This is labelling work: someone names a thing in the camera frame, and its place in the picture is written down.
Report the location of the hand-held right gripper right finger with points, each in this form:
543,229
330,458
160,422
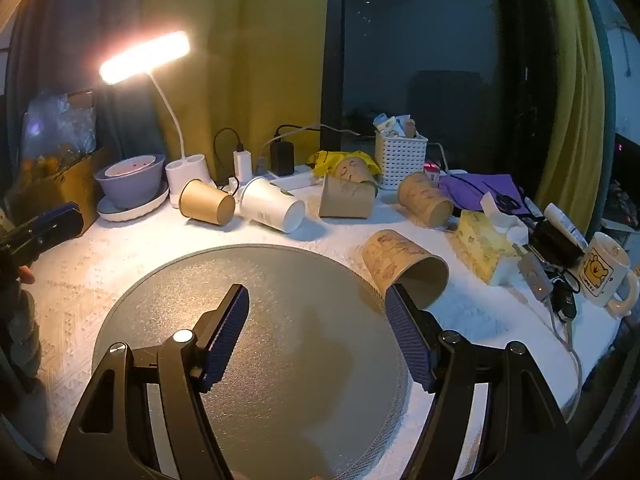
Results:
407,345

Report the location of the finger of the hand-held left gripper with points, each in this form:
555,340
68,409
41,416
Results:
52,227

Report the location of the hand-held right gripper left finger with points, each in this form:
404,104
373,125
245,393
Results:
227,335

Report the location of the large printed brown paper cup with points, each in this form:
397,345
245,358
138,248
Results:
400,265

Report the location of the person's left forearm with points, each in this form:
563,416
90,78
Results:
20,330

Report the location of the plain brown paper cup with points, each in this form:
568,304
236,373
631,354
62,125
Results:
202,200

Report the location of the white paper cup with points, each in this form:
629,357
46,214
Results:
270,204

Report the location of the person's left hand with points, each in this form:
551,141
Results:
25,274

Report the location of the cardboard box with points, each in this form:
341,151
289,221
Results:
60,185

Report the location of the white textured tablecloth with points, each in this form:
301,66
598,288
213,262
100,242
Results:
100,270

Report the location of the round grey mat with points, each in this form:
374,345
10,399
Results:
300,310

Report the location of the white plate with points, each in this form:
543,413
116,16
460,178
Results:
131,216

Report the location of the purple bowl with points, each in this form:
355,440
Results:
130,191

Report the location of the pink bowl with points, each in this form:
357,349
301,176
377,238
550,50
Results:
132,166

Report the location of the blue plastic bag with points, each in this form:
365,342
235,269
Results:
60,125

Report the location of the yellow tissue pack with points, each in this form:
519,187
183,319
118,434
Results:
480,245

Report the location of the black car key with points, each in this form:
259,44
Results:
565,302

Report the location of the white charger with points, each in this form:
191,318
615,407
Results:
243,166

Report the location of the white power strip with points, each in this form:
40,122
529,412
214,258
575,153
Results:
300,180

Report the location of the purple cloth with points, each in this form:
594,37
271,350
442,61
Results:
475,187

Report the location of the black pouch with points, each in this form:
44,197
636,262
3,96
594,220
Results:
552,242

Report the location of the small pink lit device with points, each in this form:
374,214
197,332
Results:
432,169

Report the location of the white plastic basket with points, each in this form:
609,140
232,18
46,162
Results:
400,160

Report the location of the black charger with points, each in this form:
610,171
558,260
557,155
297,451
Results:
282,157

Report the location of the white desk lamp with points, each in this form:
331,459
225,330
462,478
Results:
145,57

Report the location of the yellow plastic bag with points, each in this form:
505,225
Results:
322,160

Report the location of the white tube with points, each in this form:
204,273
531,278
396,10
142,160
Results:
565,222

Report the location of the bear print mug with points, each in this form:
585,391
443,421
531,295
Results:
602,272

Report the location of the white cream tubes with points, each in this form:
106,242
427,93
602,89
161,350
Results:
390,124

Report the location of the yellow curtain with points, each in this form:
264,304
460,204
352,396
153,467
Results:
240,35
575,85

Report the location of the dark window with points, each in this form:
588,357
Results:
425,35

